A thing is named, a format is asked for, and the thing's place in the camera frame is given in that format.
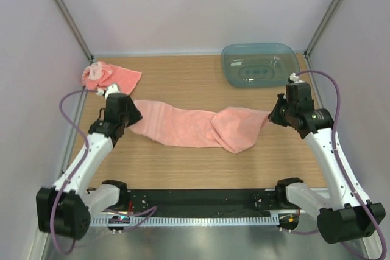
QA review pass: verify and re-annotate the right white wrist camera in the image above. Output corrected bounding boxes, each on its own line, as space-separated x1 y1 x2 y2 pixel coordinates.
288 72 303 84

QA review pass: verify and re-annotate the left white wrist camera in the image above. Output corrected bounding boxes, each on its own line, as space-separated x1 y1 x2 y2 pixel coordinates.
96 83 121 99

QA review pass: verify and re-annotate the white slotted cable duct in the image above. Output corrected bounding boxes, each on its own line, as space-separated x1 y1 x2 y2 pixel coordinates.
90 214 279 227

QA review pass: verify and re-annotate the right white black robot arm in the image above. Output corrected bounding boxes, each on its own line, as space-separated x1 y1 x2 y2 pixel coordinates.
268 82 386 244

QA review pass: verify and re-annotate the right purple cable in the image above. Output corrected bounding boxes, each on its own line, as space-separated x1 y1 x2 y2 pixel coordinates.
280 70 388 258

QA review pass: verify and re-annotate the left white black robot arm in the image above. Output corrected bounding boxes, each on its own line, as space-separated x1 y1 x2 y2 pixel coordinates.
36 93 142 240

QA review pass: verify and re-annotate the right aluminium frame post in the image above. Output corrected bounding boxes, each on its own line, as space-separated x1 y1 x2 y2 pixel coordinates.
303 0 343 60

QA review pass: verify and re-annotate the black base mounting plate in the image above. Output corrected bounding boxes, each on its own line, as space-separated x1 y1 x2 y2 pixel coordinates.
129 189 298 218

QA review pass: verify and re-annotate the purple cable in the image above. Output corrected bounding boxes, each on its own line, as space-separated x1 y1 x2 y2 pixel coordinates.
280 70 388 258
49 88 159 255

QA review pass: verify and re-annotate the blue translucent plastic tub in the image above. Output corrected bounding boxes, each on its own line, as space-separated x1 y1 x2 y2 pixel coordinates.
221 43 300 88

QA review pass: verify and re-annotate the left aluminium frame post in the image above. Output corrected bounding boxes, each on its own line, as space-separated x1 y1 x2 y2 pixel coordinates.
54 0 94 63

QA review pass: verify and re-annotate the light pink towel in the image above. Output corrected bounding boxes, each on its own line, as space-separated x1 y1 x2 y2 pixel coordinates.
129 100 269 154

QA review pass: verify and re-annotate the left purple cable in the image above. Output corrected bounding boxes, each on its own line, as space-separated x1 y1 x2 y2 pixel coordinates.
49 88 159 255

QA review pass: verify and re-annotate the coral pink printed towel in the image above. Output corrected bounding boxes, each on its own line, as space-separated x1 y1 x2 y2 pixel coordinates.
81 61 142 94

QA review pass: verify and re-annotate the aluminium frame post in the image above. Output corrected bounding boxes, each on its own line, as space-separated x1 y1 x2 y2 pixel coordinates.
54 0 94 63
303 0 343 60

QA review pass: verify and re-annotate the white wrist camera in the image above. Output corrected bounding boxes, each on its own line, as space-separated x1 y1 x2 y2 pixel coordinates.
96 83 121 99
288 72 303 84

